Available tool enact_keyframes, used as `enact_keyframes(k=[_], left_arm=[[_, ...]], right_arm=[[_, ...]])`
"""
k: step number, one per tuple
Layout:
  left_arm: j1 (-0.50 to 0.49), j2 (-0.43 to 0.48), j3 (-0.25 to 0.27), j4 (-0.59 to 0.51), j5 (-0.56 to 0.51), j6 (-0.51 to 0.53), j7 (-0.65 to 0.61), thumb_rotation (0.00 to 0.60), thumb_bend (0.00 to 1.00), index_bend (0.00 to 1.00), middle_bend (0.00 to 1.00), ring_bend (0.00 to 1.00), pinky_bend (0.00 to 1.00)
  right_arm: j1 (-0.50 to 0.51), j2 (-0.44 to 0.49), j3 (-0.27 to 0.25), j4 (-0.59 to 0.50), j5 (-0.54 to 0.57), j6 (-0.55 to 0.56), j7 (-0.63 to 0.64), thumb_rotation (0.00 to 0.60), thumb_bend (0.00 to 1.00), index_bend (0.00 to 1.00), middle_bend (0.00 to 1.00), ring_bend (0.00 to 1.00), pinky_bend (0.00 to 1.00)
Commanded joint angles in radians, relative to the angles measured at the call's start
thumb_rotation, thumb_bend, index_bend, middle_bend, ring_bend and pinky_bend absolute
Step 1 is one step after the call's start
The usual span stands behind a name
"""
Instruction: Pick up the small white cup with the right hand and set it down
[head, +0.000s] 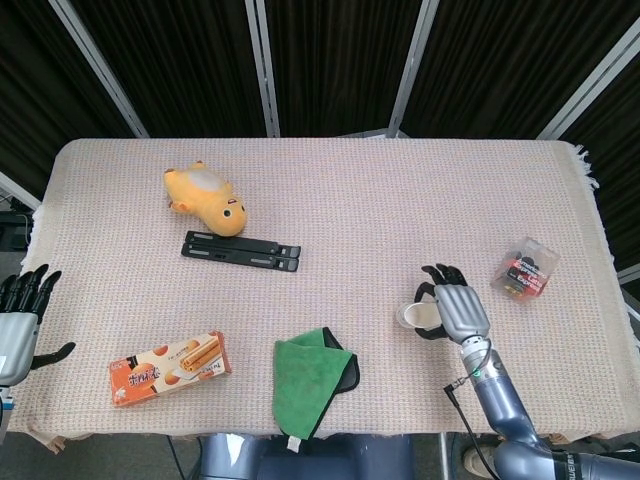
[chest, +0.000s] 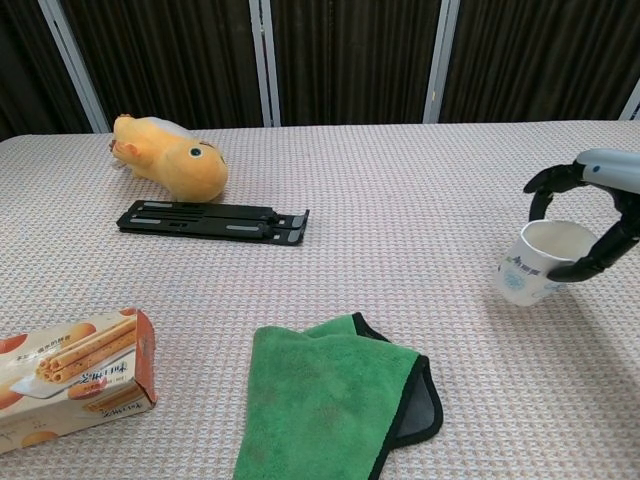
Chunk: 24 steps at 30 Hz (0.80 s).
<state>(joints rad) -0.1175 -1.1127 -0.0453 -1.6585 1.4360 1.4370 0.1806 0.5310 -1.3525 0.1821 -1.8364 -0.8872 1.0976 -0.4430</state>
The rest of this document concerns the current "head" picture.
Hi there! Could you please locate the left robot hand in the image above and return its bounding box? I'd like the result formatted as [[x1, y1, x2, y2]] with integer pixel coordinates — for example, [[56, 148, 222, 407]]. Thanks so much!
[[0, 263, 77, 387]]

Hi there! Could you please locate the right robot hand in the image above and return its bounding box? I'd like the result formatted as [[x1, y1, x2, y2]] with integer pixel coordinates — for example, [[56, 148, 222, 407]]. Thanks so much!
[[413, 263, 491, 344]]

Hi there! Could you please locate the white paper cup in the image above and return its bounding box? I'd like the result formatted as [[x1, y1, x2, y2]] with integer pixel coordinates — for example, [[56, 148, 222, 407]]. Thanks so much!
[[396, 299, 445, 330]]

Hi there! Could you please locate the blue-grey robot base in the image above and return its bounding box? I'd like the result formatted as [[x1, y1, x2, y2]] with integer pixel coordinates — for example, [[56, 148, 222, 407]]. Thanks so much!
[[198, 432, 415, 480]]

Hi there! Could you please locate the clear plastic packet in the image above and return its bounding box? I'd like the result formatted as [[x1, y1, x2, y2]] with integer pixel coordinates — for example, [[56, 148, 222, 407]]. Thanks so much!
[[490, 236, 561, 302]]

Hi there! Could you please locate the white sneaker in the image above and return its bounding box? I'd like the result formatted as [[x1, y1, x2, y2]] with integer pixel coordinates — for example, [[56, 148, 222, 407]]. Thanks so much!
[[462, 445, 499, 479]]

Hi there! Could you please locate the beige woven tablecloth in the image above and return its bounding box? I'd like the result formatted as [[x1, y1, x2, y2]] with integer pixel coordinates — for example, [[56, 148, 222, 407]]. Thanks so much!
[[6, 138, 632, 449]]

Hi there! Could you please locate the orange wafer roll box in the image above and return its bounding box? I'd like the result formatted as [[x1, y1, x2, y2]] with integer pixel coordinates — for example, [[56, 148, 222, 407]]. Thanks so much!
[[109, 330, 233, 409]]

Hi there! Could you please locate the green microfiber cloth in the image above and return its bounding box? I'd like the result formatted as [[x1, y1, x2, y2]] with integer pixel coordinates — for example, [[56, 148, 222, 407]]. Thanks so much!
[[272, 326, 361, 441]]

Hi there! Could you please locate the black folding stand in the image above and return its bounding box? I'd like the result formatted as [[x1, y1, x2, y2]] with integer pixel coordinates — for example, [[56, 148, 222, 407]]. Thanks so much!
[[180, 230, 302, 273]]

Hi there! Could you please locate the yellow plush hamster toy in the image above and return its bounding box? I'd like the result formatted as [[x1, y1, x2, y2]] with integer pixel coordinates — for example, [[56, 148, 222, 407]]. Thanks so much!
[[163, 159, 248, 236]]

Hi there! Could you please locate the black curtain partition screen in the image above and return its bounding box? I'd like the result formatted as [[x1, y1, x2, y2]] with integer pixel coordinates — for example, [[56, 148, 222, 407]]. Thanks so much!
[[0, 0, 640, 281]]

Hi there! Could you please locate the black cable with plug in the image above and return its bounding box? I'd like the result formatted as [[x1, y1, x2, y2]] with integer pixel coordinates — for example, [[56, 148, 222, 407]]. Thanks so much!
[[444, 339, 499, 480]]

